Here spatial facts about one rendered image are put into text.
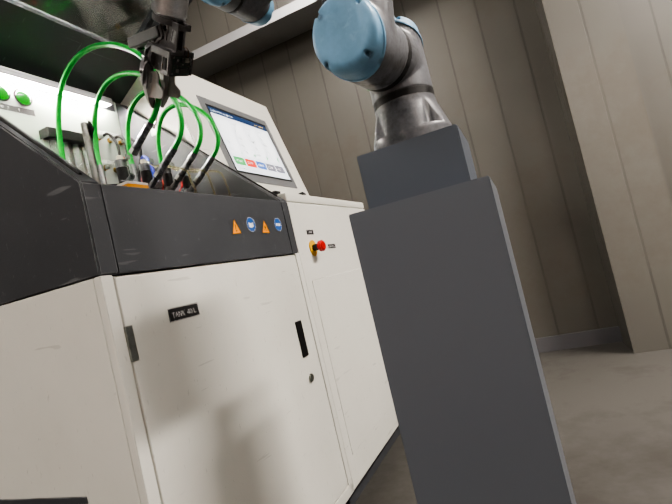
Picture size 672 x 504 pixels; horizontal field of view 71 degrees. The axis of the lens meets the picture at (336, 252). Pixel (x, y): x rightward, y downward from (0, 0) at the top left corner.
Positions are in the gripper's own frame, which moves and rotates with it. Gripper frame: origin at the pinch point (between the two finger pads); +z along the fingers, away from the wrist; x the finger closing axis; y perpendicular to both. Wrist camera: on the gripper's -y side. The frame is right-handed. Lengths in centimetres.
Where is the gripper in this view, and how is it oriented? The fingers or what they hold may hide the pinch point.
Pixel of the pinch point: (155, 101)
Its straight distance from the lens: 127.9
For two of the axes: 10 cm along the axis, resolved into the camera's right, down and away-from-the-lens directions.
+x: 5.2, -3.2, 7.9
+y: 8.1, 4.8, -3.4
